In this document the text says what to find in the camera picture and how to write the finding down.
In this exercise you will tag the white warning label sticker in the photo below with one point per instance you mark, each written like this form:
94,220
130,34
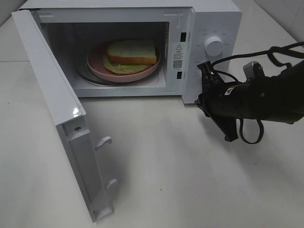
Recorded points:
178,55

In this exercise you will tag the white microwave door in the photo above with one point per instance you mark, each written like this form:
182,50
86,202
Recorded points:
68,116

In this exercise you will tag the pink round plate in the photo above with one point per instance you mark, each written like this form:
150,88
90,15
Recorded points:
96,64

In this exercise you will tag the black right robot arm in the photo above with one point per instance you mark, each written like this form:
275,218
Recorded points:
278,98

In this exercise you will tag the upper white power knob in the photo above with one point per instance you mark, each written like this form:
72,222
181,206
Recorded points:
213,45

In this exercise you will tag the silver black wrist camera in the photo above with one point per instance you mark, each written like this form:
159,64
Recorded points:
253,70

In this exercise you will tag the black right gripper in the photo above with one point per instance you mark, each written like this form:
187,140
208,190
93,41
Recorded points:
210,101

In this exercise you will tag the white microwave oven body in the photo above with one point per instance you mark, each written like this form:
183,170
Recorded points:
73,27

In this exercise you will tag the toast lettuce sandwich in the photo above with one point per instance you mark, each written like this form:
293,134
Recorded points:
130,56

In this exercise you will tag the glass microwave turntable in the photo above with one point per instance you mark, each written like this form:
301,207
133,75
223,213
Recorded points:
84,72

